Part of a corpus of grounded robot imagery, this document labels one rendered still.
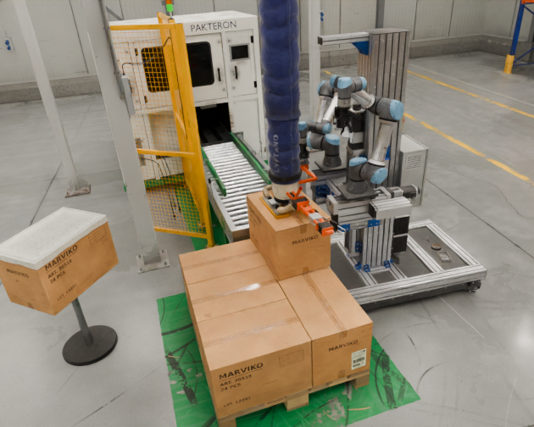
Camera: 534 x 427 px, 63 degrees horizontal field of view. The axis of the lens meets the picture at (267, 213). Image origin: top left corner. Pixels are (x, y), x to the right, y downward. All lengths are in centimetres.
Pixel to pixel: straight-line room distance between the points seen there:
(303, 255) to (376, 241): 79
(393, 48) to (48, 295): 263
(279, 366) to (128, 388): 114
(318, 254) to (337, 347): 67
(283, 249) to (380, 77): 129
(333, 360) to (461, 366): 97
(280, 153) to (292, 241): 58
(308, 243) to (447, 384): 128
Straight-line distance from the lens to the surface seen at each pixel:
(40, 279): 292
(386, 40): 303
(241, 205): 400
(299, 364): 272
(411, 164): 334
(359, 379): 307
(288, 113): 276
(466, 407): 317
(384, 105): 289
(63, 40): 1214
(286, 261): 297
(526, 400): 334
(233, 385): 266
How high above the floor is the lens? 241
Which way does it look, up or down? 29 degrees down
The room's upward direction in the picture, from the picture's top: 4 degrees counter-clockwise
